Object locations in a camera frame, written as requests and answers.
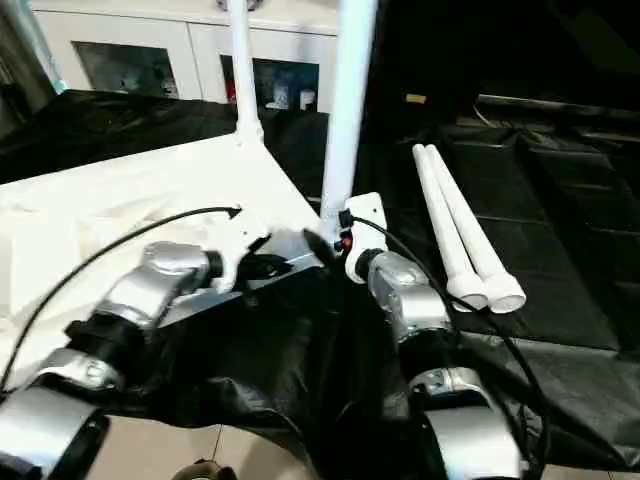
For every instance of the white plastic table leg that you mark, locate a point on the white plastic table leg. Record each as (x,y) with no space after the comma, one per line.
(440,210)
(245,75)
(470,225)
(347,125)

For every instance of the white plastic table top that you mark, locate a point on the white plastic table top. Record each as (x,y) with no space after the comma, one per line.
(100,200)

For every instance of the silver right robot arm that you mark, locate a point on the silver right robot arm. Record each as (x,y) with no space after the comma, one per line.
(415,305)

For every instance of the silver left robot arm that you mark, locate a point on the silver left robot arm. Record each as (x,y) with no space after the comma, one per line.
(135,290)

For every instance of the black plastic mat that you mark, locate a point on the black plastic mat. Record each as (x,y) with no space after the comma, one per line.
(275,350)

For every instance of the black case with yellow label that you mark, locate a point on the black case with yellow label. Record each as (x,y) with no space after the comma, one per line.
(415,98)

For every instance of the shiny crumpled foil object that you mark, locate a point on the shiny crumpled foil object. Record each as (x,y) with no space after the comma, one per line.
(255,4)

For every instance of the long grey metal bar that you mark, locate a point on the long grey metal bar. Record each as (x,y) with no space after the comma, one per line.
(560,107)

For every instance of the white cabinet with glass doors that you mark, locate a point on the white cabinet with glass doors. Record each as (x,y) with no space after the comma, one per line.
(150,30)

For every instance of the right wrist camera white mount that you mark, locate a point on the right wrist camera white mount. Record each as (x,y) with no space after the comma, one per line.
(367,220)

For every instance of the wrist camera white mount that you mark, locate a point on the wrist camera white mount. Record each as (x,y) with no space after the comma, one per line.
(367,220)
(235,240)

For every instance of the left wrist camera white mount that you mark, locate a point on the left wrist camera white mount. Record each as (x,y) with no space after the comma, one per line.
(235,240)

